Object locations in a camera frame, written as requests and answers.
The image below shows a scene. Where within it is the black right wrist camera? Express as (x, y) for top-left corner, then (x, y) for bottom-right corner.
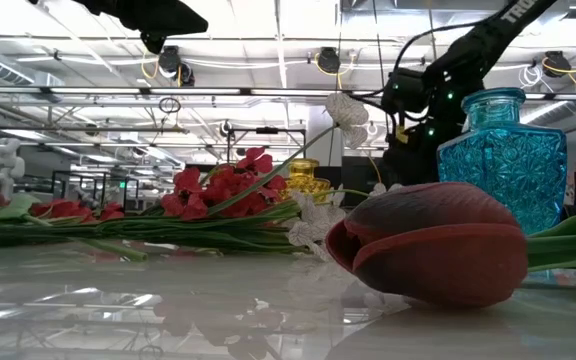
(381, 67), (428, 115)

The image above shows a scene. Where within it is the amber glass vase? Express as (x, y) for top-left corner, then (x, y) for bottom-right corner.
(280, 158), (333, 204)

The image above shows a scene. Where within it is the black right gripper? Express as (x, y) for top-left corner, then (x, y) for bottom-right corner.
(382, 74), (450, 186)

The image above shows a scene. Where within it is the blue glass vase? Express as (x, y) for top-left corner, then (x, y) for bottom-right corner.
(436, 87), (568, 236)

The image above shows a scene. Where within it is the pink-red flower bunch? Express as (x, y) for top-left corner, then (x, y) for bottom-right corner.
(92, 146), (289, 241)
(22, 198), (149, 262)

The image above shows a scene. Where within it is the black ceiling cable reel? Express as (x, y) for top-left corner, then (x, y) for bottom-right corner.
(541, 49), (573, 79)
(316, 46), (343, 75)
(157, 44), (197, 87)

